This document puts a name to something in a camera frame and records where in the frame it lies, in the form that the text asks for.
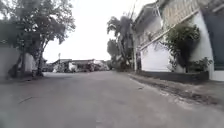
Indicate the palm trees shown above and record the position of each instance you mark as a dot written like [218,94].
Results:
[119,43]

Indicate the low buildings at road end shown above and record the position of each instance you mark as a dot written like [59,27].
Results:
[75,65]

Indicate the grey concrete road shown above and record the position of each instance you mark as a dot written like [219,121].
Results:
[100,100]

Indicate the white two-storey house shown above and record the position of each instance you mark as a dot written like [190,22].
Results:
[173,36]

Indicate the raised kerb verge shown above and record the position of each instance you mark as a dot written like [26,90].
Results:
[180,88]

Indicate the small tree by house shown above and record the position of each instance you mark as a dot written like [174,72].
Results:
[182,45]

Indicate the large leafy tree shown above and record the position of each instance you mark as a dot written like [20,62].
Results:
[36,26]

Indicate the low dark planter wall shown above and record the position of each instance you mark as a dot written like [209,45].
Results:
[173,76]

